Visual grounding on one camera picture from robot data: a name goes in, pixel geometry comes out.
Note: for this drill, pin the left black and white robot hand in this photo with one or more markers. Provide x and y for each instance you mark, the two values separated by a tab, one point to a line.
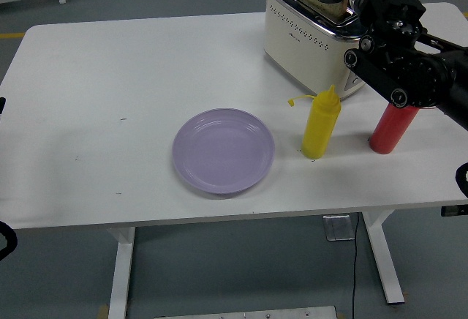
2	105

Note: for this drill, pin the purple round plate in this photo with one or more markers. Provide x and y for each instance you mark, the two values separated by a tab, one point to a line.
223	150

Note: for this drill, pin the cream and chrome toaster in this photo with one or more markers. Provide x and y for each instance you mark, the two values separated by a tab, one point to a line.
303	52

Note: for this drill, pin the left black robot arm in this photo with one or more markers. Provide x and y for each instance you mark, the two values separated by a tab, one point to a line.
14	242

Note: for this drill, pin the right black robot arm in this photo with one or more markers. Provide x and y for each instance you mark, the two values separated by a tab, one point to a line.
420	74

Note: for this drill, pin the white table leg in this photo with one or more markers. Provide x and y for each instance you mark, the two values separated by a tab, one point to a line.
122	278
384	260

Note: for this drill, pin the yellow squeeze bottle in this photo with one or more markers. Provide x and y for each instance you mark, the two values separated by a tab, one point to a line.
318	128

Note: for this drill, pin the small silver floor box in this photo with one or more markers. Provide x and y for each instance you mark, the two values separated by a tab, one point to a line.
339	227

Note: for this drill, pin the red squeeze bottle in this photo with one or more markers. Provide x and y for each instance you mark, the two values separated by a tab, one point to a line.
389	132

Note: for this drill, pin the black table control panel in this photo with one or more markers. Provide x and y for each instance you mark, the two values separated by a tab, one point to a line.
453	211

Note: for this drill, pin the grey metal base plate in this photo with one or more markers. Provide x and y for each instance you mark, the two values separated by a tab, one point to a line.
245	313

